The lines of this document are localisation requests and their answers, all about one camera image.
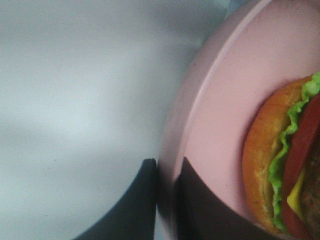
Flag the pink round plate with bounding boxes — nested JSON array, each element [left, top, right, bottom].
[[157, 0, 320, 240]]

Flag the toy burger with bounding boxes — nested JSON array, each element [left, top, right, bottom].
[[242, 73, 320, 240]]

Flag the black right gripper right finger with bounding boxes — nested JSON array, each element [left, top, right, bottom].
[[175, 156, 287, 240]]

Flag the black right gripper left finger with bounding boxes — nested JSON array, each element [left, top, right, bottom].
[[76, 158, 157, 240]]

